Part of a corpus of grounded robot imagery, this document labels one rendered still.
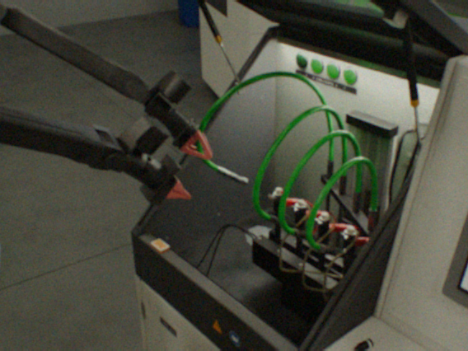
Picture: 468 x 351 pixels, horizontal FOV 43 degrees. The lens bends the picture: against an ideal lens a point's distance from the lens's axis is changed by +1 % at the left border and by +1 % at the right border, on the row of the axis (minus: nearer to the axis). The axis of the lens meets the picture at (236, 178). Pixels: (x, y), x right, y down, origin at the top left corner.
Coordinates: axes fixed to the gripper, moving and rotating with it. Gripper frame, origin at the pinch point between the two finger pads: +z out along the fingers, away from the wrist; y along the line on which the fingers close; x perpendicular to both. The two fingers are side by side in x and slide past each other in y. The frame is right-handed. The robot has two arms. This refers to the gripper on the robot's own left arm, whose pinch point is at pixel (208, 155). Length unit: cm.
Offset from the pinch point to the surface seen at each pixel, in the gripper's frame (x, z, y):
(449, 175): -37, 33, -33
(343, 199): -15.2, 34.8, 2.7
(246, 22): -29, -8, 281
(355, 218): -14.7, 37.3, -6.2
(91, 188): 116, -10, 223
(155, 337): 57, 30, 16
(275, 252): 7.0, 30.9, -1.3
